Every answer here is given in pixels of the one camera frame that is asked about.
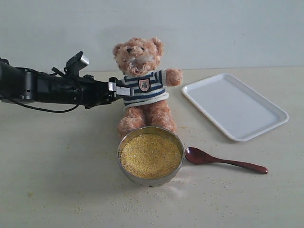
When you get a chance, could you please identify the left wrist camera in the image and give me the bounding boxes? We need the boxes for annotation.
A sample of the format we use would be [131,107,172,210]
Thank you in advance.
[65,51,89,78]

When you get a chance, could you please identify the dark red wooden spoon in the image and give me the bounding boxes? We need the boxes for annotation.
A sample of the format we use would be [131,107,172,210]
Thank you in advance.
[184,147,268,174]

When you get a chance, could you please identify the yellow millet grains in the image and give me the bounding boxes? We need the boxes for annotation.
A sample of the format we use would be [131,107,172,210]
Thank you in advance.
[120,134,181,179]

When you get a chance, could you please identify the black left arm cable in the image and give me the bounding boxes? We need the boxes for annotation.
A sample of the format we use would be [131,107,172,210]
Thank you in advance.
[0,67,84,114]

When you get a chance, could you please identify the white rectangular plastic tray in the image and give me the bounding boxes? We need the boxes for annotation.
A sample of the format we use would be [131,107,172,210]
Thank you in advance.
[182,73,289,142]

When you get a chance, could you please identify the brown teddy bear striped sweater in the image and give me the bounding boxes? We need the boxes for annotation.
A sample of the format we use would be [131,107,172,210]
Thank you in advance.
[113,38,183,138]

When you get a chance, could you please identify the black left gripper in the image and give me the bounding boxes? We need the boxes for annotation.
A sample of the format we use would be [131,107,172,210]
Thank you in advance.
[35,75,133,109]

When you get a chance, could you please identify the metal bowl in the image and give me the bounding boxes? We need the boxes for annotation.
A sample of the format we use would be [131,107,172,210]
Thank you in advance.
[117,126,184,187]

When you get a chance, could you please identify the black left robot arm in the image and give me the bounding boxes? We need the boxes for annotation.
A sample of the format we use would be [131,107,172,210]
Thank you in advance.
[0,51,134,109]

